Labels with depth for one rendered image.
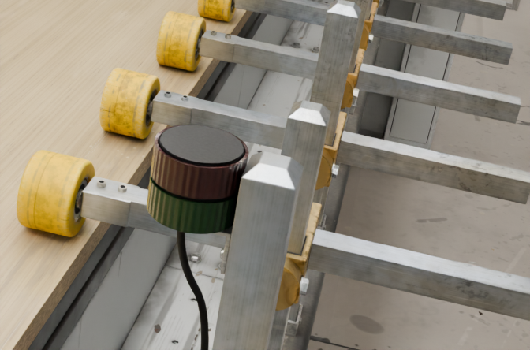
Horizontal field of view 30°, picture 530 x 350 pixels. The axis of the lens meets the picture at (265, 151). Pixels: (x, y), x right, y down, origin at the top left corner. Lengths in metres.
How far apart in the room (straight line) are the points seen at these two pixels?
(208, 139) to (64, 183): 0.37
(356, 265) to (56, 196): 0.30
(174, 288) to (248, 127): 0.36
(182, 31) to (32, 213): 0.51
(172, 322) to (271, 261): 0.77
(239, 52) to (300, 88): 0.80
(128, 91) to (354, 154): 0.28
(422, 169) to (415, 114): 2.15
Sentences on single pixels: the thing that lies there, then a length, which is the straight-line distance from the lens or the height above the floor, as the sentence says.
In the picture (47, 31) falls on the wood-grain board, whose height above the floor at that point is 0.90.
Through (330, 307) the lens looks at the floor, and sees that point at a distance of 2.60.
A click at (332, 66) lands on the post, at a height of 1.07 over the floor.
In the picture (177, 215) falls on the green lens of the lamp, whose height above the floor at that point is 1.14.
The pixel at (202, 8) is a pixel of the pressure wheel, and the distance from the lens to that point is 1.67.
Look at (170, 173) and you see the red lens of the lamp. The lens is 0.61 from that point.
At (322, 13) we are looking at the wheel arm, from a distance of 1.66.
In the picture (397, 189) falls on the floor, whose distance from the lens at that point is 3.26.
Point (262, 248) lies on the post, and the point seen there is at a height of 1.12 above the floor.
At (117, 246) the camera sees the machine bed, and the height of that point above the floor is 0.82.
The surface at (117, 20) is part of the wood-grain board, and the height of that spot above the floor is 0.90.
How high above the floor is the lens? 1.45
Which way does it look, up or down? 26 degrees down
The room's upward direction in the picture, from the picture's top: 10 degrees clockwise
